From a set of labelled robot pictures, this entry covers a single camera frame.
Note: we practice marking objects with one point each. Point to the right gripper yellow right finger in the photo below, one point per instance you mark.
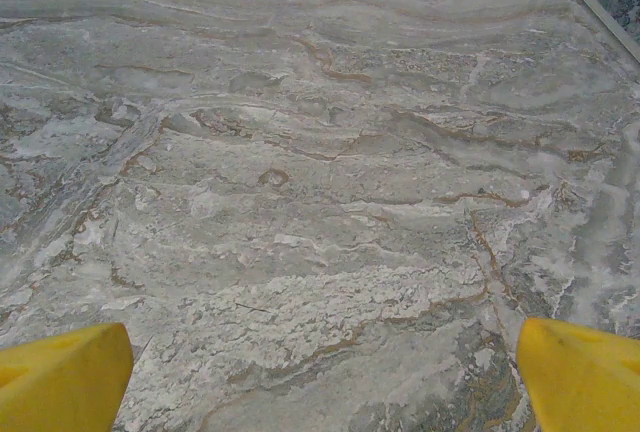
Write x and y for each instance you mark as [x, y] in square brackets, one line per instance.
[580, 382]

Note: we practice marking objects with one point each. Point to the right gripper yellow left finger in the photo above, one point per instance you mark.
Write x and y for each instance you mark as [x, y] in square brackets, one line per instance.
[60, 382]

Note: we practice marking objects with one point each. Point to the aluminium side frame rail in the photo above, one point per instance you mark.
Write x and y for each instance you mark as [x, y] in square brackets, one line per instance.
[595, 7]

